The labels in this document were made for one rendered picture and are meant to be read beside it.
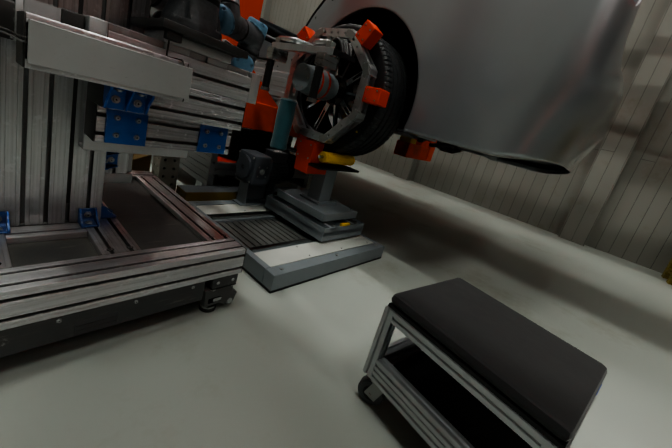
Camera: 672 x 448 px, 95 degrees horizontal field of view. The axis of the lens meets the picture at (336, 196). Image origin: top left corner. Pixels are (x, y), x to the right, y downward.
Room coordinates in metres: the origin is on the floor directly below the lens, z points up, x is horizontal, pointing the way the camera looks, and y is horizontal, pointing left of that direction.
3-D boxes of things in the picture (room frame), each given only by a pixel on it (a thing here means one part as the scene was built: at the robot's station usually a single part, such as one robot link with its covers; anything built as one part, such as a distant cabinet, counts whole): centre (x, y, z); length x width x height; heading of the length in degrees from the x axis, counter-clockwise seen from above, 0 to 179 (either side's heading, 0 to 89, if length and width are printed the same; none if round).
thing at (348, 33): (1.65, 0.20, 0.85); 0.54 x 0.07 x 0.54; 52
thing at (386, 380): (0.68, -0.46, 0.17); 0.43 x 0.36 x 0.34; 43
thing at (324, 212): (1.79, 0.10, 0.32); 0.40 x 0.30 x 0.28; 52
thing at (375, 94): (1.46, -0.05, 0.85); 0.09 x 0.08 x 0.07; 52
